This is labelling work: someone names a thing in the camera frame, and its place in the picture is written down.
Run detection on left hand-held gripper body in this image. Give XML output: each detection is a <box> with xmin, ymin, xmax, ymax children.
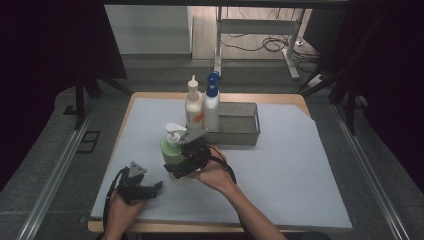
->
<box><xmin>116</xmin><ymin>161</ymin><xmax>150</xmax><ymax>205</ymax></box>

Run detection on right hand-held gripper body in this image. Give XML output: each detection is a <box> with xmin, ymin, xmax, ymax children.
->
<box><xmin>178</xmin><ymin>128</ymin><xmax>212</xmax><ymax>172</ymax></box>

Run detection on green pump bottle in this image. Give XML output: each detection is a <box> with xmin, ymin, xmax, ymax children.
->
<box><xmin>159</xmin><ymin>122</ymin><xmax>195</xmax><ymax>185</ymax></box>

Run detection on white spray bottle blue head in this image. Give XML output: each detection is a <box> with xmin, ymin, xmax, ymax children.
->
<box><xmin>203</xmin><ymin>71</ymin><xmax>222</xmax><ymax>132</ymax></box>

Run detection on cream bottle with orange label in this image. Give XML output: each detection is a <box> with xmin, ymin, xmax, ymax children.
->
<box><xmin>184</xmin><ymin>75</ymin><xmax>204</xmax><ymax>131</ymax></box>

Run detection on grey metal mesh basket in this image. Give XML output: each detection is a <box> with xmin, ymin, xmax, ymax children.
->
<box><xmin>199</xmin><ymin>101</ymin><xmax>261</xmax><ymax>147</ymax></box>

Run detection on person's left hand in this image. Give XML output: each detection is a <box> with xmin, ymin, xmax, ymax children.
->
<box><xmin>104</xmin><ymin>189</ymin><xmax>148</xmax><ymax>234</ymax></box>

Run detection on person's right hand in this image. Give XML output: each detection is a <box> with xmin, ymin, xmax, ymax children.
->
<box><xmin>193</xmin><ymin>146</ymin><xmax>238</xmax><ymax>195</ymax></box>

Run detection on wooden table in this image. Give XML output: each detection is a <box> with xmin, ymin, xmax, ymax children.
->
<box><xmin>87</xmin><ymin>91</ymin><xmax>353</xmax><ymax>234</ymax></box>

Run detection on light blue table mat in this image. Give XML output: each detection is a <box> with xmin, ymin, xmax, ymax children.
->
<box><xmin>90</xmin><ymin>97</ymin><xmax>353</xmax><ymax>231</ymax></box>

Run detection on black metal stand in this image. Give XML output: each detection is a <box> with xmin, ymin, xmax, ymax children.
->
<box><xmin>74</xmin><ymin>59</ymin><xmax>132</xmax><ymax>131</ymax></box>
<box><xmin>294</xmin><ymin>13</ymin><xmax>384</xmax><ymax>136</ymax></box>

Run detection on white panel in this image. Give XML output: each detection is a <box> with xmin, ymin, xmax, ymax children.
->
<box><xmin>104</xmin><ymin>4</ymin><xmax>194</xmax><ymax>56</ymax></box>

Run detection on white power strip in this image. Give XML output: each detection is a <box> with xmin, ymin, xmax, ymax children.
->
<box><xmin>306</xmin><ymin>74</ymin><xmax>326</xmax><ymax>89</ymax></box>

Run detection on dark curtain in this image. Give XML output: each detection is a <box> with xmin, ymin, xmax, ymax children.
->
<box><xmin>0</xmin><ymin>0</ymin><xmax>128</xmax><ymax>193</ymax></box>
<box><xmin>303</xmin><ymin>0</ymin><xmax>424</xmax><ymax>189</ymax></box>

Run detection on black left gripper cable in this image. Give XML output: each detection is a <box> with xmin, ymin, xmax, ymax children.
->
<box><xmin>102</xmin><ymin>167</ymin><xmax>130</xmax><ymax>232</ymax></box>

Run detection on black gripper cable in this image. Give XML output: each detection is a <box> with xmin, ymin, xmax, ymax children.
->
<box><xmin>102</xmin><ymin>167</ymin><xmax>130</xmax><ymax>232</ymax></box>
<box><xmin>205</xmin><ymin>144</ymin><xmax>251</xmax><ymax>240</ymax></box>

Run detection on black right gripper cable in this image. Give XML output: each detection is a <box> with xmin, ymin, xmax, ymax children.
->
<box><xmin>205</xmin><ymin>144</ymin><xmax>251</xmax><ymax>240</ymax></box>

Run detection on aluminium floor rail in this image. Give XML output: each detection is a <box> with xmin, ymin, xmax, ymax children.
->
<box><xmin>16</xmin><ymin>99</ymin><xmax>98</xmax><ymax>240</ymax></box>
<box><xmin>331</xmin><ymin>103</ymin><xmax>412</xmax><ymax>240</ymax></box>

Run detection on black floor cables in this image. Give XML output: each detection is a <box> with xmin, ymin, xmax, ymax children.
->
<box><xmin>219</xmin><ymin>8</ymin><xmax>321</xmax><ymax>64</ymax></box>

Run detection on white metal desk frame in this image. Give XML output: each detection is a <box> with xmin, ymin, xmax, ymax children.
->
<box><xmin>213</xmin><ymin>6</ymin><xmax>301</xmax><ymax>81</ymax></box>

